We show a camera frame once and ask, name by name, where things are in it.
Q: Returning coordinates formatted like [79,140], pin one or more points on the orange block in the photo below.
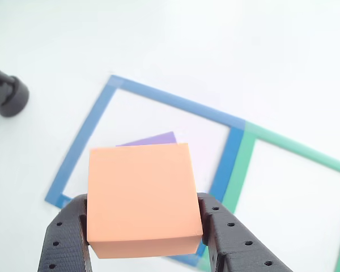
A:
[141,195]

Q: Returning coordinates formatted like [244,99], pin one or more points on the large purple block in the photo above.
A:
[158,139]

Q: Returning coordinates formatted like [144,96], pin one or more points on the black tripod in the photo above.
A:
[11,96]

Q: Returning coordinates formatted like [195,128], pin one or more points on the green tape square frame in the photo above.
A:
[241,164]

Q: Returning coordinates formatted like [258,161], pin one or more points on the blue tape square frame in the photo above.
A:
[170,97]

